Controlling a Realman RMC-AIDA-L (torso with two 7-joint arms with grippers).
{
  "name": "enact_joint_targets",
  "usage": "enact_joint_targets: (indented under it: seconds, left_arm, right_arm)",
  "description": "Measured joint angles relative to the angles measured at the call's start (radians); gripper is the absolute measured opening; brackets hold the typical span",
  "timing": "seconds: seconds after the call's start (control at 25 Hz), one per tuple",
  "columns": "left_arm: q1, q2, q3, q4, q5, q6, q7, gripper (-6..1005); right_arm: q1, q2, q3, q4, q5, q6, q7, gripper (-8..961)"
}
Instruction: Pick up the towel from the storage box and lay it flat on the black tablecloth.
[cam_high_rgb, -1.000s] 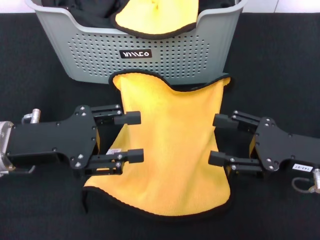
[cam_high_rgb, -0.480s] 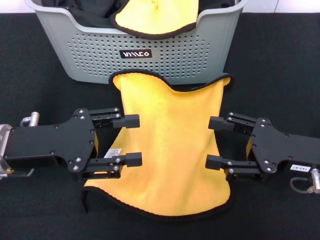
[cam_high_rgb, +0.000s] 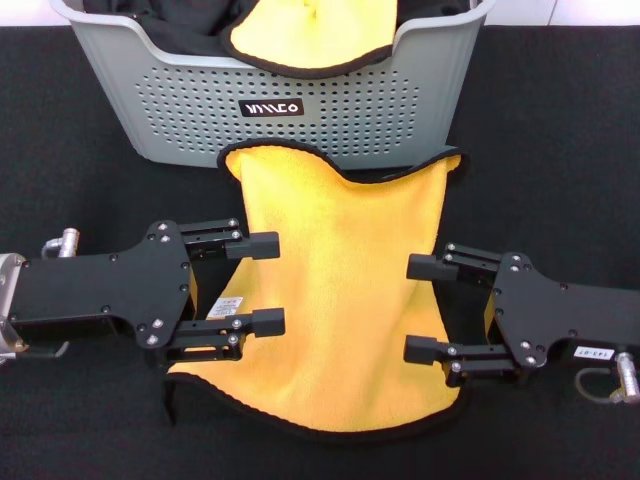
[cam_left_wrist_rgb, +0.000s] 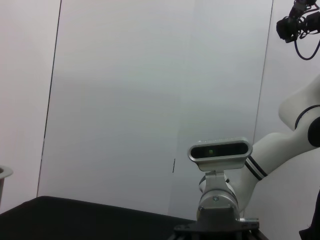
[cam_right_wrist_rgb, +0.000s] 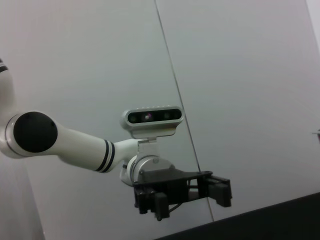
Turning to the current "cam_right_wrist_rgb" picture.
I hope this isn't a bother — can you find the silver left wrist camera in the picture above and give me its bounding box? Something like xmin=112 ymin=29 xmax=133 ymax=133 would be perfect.
xmin=119 ymin=104 xmax=185 ymax=151

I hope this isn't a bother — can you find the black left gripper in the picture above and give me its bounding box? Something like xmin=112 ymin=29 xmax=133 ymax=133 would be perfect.
xmin=132 ymin=169 xmax=233 ymax=223

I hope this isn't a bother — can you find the black tablecloth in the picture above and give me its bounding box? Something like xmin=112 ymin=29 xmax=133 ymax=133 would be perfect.
xmin=153 ymin=191 xmax=320 ymax=240

